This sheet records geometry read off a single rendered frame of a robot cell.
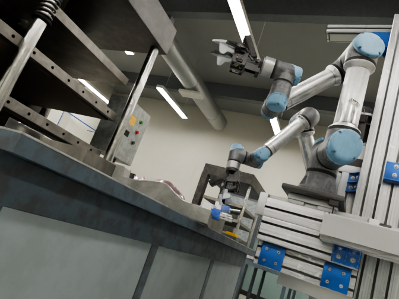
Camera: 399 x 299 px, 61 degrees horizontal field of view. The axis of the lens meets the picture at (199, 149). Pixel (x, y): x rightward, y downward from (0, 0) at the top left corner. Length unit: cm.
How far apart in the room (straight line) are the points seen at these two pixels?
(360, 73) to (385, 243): 62
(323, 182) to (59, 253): 94
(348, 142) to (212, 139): 799
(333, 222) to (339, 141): 28
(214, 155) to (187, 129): 120
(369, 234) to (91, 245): 81
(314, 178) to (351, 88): 36
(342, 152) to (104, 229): 82
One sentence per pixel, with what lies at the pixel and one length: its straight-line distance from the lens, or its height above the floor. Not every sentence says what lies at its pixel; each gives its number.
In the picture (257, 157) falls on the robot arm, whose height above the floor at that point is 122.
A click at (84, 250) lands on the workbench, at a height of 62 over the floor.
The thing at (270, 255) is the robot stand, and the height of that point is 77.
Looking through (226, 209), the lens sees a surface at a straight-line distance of 175.
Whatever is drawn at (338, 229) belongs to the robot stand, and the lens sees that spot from 120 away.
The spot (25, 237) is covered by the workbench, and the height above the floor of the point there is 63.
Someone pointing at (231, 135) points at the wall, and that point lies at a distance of 906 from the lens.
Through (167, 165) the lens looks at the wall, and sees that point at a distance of 939.
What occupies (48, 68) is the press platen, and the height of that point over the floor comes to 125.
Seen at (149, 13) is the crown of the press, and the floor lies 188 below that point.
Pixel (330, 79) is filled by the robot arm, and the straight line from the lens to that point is 155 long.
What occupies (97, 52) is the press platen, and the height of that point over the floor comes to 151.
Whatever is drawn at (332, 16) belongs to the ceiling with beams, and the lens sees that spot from 505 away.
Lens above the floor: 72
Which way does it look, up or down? 15 degrees up
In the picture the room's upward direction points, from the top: 19 degrees clockwise
